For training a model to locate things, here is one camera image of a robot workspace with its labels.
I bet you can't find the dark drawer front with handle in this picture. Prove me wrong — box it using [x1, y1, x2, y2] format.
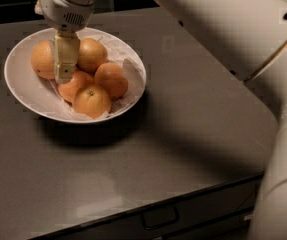
[32, 174, 263, 240]

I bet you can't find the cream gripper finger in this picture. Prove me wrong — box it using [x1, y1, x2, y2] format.
[51, 31, 80, 84]

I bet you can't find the large white bowl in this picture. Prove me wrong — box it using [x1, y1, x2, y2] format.
[4, 28, 146, 124]

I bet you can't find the orange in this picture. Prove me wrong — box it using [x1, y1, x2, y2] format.
[77, 38, 108, 74]
[72, 84, 112, 119]
[94, 62, 128, 100]
[57, 70, 94, 103]
[31, 41, 55, 80]

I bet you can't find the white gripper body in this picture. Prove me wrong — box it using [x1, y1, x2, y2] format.
[35, 0, 95, 32]

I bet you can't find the white paper bowl liner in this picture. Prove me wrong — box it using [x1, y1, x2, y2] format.
[51, 33, 146, 123]

